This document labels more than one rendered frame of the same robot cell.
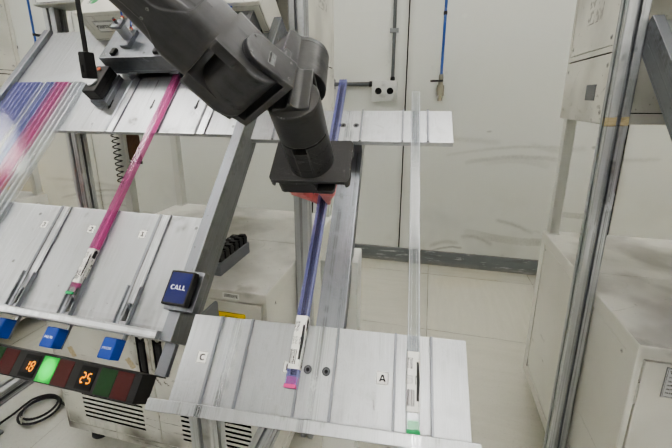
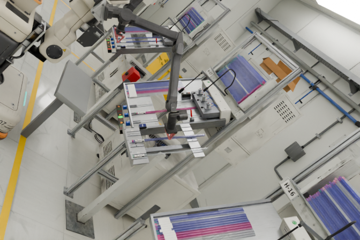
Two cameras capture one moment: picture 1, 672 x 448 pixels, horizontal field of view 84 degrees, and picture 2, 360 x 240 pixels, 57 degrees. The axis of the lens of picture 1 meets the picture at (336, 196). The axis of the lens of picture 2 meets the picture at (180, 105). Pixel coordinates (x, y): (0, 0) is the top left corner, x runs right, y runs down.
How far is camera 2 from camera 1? 1.82 m
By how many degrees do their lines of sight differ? 41
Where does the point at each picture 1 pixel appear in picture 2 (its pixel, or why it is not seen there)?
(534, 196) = not seen: outside the picture
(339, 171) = (170, 130)
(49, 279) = (136, 109)
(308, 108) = (171, 115)
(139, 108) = (183, 105)
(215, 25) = (171, 98)
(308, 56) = (182, 113)
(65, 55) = (194, 84)
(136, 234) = (151, 117)
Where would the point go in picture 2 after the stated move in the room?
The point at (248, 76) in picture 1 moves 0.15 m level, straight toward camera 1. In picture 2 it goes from (168, 105) to (156, 99)
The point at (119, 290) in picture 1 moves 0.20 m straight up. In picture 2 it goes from (139, 119) to (158, 103)
